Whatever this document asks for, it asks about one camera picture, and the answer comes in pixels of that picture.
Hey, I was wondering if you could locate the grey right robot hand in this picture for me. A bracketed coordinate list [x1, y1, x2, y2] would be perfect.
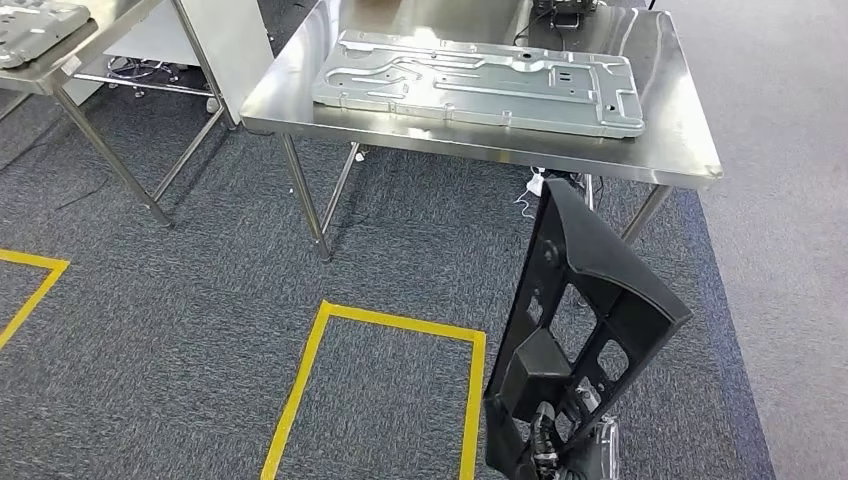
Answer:
[529, 380, 621, 480]

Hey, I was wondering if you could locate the black plastic panel part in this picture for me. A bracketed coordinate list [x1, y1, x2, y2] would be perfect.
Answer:
[483, 177, 694, 480]

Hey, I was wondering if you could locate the stainless steel workbench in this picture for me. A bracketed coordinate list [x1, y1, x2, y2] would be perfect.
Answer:
[238, 0, 725, 264]

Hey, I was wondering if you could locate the yellow floor tape square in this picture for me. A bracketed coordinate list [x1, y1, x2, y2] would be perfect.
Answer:
[0, 249, 71, 352]
[260, 301, 487, 480]

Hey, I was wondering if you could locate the large stamped metal panel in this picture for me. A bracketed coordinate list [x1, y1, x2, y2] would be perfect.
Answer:
[311, 29, 646, 140]

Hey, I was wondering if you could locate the white partition board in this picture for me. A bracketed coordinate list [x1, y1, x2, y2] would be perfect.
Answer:
[62, 0, 275, 125]

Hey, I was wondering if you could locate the chrome chair base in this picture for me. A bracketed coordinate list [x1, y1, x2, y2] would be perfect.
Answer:
[104, 56, 175, 99]

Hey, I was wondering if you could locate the steel side table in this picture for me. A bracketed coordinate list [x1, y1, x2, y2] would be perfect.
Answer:
[0, 0, 238, 230]

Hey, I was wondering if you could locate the grey stamped metal panel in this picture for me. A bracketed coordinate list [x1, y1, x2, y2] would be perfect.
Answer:
[0, 0, 92, 70]

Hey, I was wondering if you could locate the white power cable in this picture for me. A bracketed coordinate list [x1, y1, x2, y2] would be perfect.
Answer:
[513, 188, 539, 220]

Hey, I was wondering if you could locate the black router cable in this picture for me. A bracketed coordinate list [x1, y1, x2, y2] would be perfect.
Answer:
[513, 5, 554, 48]

